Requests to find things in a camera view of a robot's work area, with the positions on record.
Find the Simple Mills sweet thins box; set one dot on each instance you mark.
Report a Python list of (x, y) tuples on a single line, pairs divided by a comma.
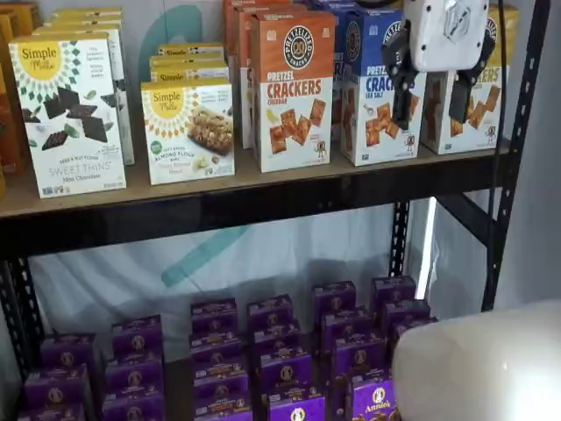
[(87, 14), (83, 23), (66, 131), (125, 109)]

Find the purple Annie's snack box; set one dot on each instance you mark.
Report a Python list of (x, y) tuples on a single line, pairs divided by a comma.
[(414, 329), (133, 375), (52, 414), (131, 408), (296, 405), (68, 351), (54, 386), (215, 346), (393, 291), (359, 357), (214, 316), (405, 313), (346, 326), (221, 379), (223, 410), (137, 335), (372, 403), (269, 311), (334, 298), (276, 337), (285, 368)]

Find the Simple Mills almond bars box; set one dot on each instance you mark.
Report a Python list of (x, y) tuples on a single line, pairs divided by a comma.
[(184, 62), (184, 75), (188, 50), (188, 144)]

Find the blue sea salt crackers box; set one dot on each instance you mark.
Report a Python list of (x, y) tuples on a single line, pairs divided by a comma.
[(324, 4), (377, 144), (336, 109)]

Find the orange cheddar crackers box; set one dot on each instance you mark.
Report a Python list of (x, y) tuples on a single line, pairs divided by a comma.
[(244, 109), (229, 26), (293, 131)]

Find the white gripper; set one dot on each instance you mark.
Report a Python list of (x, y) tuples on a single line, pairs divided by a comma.
[(442, 35)]

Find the particle board shelf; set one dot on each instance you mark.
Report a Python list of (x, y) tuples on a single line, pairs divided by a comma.
[(175, 193)]

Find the black metal shelf unit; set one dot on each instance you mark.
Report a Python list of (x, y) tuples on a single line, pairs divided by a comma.
[(109, 272)]

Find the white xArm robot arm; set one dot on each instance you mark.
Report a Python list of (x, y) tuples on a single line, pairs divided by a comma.
[(482, 364)]

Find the yellow honey mustard crackers box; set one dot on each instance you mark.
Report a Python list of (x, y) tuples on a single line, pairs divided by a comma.
[(477, 136)]

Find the orange brown Revival snack box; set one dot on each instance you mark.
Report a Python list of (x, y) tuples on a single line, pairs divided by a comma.
[(17, 22), (6, 131)]

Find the black metal shelving rack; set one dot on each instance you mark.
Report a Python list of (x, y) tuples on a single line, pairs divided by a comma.
[(219, 215)]

